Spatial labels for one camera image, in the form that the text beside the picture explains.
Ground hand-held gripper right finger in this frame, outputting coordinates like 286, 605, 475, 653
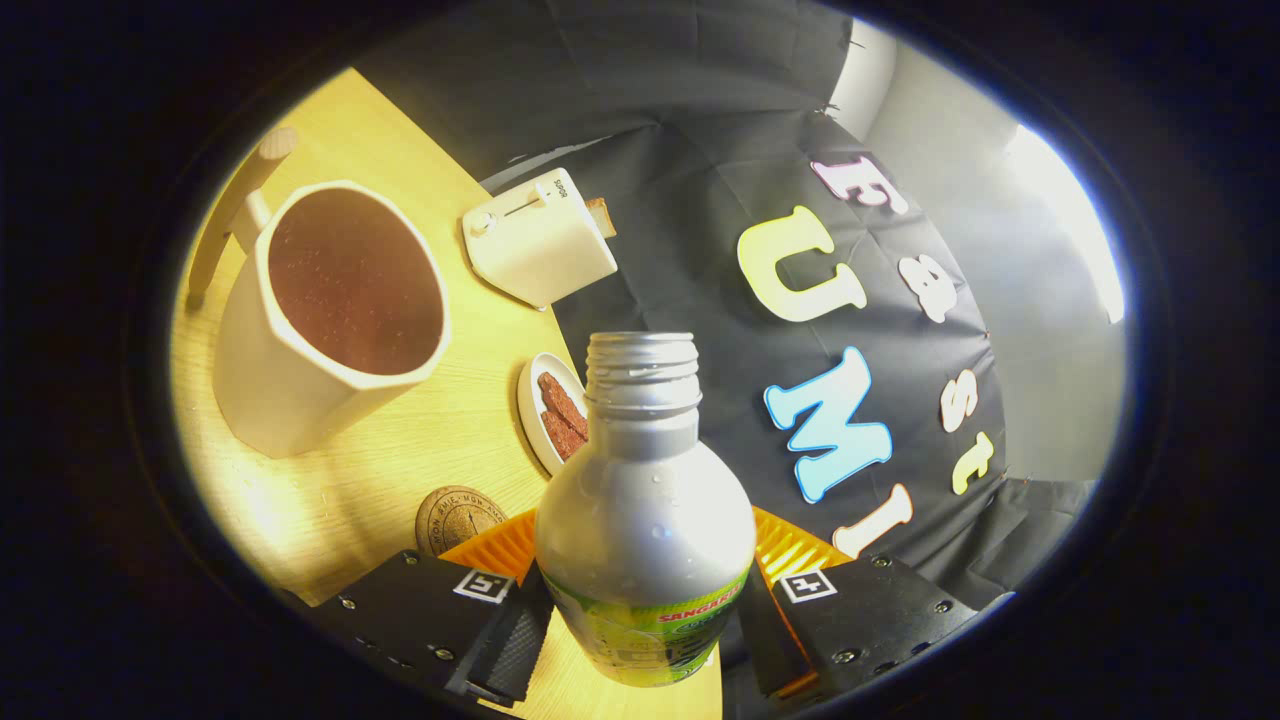
735, 505, 1001, 701

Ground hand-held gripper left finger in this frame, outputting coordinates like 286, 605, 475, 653
300, 508, 554, 709

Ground round cork coaster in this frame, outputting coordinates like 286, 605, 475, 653
415, 486, 509, 558

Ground silver juice bottle green label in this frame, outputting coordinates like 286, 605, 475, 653
534, 332, 758, 688

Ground white cup wooden handle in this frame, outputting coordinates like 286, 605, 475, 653
185, 127, 453, 461

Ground wooden table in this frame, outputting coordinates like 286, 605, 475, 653
168, 67, 723, 720

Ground small white plate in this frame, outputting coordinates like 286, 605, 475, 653
517, 351, 591, 478

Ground red meat slices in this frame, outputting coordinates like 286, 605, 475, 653
537, 372, 589, 463

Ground white toaster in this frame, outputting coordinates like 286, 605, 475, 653
462, 167, 619, 311

